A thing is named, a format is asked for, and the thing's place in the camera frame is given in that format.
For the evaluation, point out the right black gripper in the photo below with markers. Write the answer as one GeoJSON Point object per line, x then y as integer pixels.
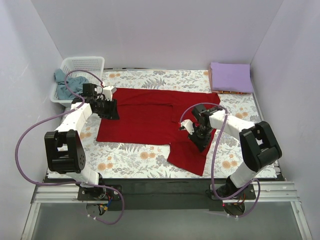
{"type": "Point", "coordinates": [198, 139]}

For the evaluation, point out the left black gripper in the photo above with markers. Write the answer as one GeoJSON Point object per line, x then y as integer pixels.
{"type": "Point", "coordinates": [111, 109]}

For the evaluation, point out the red t shirt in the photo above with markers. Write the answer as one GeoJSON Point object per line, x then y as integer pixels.
{"type": "Point", "coordinates": [152, 117]}

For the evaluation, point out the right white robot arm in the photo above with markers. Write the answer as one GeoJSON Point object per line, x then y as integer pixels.
{"type": "Point", "coordinates": [259, 146]}

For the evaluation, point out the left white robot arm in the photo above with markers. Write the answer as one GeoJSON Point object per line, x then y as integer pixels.
{"type": "Point", "coordinates": [64, 150]}

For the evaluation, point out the blue-grey t shirt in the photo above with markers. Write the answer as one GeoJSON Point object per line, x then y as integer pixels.
{"type": "Point", "coordinates": [74, 83]}

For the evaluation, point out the white plastic basket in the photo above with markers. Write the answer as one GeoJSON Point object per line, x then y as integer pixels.
{"type": "Point", "coordinates": [90, 67]}

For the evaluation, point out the floral tablecloth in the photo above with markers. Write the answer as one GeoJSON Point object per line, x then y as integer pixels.
{"type": "Point", "coordinates": [130, 160]}

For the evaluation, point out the folded purple t shirt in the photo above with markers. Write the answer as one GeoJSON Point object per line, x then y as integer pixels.
{"type": "Point", "coordinates": [216, 66]}

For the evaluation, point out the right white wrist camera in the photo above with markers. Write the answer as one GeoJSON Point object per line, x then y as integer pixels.
{"type": "Point", "coordinates": [187, 125]}

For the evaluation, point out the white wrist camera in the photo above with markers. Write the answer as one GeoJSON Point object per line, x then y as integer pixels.
{"type": "Point", "coordinates": [108, 92]}
{"type": "Point", "coordinates": [187, 125]}

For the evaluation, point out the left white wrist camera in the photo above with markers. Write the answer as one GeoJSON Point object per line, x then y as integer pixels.
{"type": "Point", "coordinates": [108, 92]}

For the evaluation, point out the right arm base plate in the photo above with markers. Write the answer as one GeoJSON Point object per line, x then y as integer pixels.
{"type": "Point", "coordinates": [247, 193]}

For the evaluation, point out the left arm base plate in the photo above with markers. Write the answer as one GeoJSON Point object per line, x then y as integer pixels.
{"type": "Point", "coordinates": [99, 193]}

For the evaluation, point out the aluminium rail frame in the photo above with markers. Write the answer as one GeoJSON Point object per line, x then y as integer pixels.
{"type": "Point", "coordinates": [169, 210]}

